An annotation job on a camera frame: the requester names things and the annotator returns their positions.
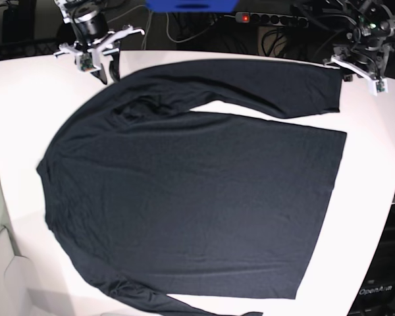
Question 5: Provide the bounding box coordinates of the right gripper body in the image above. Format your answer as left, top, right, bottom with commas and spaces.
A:
53, 25, 145, 72

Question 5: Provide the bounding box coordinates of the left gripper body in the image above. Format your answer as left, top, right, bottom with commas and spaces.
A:
323, 47, 388, 96

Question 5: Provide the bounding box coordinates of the dark navy long-sleeve shirt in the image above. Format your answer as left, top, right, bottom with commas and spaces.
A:
37, 59, 346, 315

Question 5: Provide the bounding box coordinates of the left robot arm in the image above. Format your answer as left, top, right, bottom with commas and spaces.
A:
294, 1, 395, 96

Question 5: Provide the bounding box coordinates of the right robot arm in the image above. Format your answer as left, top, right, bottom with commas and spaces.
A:
53, 1, 145, 85

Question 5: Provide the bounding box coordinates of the blue plastic box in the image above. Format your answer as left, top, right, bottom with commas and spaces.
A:
145, 0, 238, 13

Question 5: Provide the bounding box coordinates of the black power strip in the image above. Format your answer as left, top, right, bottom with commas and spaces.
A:
232, 12, 309, 28

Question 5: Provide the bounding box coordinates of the black OpenArm case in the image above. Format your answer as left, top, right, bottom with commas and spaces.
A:
348, 204, 395, 315

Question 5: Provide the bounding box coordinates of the white cable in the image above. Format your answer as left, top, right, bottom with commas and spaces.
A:
141, 9, 218, 43

